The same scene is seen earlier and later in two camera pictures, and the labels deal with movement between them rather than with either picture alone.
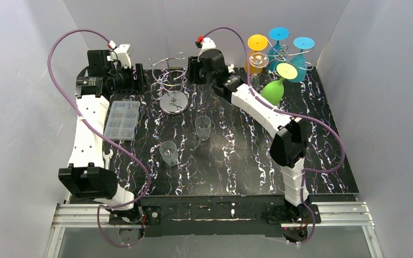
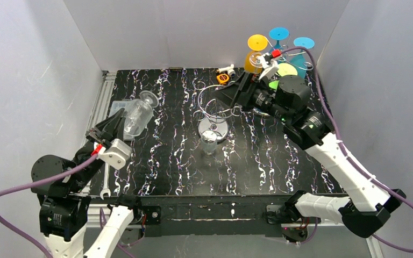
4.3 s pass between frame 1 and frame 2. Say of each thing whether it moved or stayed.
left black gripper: moved
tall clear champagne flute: stayed
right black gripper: moved
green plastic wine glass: stayed
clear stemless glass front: moved
